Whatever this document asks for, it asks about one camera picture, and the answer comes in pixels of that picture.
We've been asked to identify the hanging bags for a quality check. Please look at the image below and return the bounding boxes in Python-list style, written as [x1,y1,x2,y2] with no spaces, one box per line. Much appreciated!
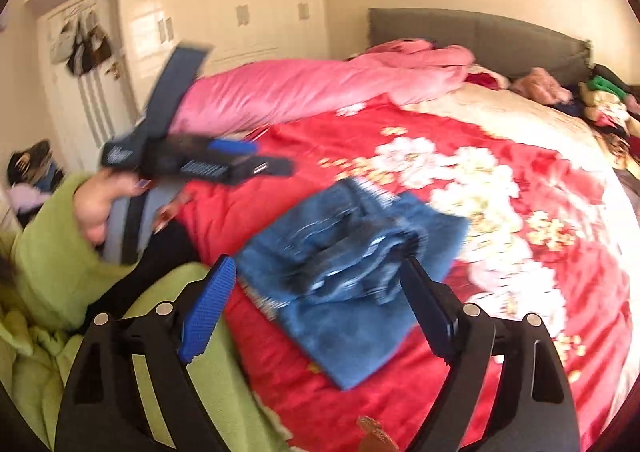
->
[49,10,114,78]

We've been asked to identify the blue denim pants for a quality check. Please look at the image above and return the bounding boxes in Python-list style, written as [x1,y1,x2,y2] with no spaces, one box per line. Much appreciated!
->
[232,177,472,393]

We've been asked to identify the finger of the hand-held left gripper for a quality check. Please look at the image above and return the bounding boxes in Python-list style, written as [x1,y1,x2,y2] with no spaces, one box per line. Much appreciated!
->
[206,138,262,157]
[220,156,297,186]

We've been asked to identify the white door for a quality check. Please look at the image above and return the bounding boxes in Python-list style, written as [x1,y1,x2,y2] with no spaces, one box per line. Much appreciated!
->
[35,0,139,173]

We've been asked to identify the person's left forearm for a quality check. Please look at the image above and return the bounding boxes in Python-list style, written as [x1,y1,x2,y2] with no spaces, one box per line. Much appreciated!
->
[11,172,137,333]

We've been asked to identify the person's left hand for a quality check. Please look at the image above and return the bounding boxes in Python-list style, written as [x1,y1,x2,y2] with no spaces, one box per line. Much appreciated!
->
[72,168,194,247]

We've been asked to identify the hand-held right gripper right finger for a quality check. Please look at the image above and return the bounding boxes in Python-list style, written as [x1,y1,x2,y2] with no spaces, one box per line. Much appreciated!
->
[397,257,582,452]

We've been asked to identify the dark patterned bag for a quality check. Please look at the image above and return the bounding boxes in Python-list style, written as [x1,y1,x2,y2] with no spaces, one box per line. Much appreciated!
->
[6,138,57,189]

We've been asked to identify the pile of colourful clothes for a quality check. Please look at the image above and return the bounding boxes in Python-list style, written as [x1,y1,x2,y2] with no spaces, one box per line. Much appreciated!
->
[577,63,640,173]

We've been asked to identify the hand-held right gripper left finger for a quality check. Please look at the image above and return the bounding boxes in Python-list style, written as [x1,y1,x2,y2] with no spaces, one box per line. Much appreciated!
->
[54,254,238,452]

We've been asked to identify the red floral blanket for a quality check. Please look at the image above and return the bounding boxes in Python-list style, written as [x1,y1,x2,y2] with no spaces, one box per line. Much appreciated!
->
[175,92,635,452]

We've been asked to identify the cream quilt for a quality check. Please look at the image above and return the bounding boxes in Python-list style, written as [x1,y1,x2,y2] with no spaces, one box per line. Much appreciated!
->
[400,64,640,233]

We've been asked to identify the pink blanket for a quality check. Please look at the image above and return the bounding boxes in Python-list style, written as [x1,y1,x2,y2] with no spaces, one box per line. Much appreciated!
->
[169,38,477,139]

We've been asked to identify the grey upholstered headboard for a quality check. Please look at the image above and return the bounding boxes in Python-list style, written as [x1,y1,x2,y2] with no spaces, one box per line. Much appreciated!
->
[367,8,594,88]

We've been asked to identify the dark red garment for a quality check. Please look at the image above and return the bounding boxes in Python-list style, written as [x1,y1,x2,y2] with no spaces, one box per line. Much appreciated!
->
[464,72,512,91]

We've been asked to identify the pink plush garment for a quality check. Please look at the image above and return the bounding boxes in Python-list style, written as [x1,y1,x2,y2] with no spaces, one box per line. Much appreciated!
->
[509,66,574,106]

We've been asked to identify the light pink cloth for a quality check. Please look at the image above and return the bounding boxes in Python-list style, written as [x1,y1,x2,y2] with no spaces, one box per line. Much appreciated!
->
[9,183,52,229]

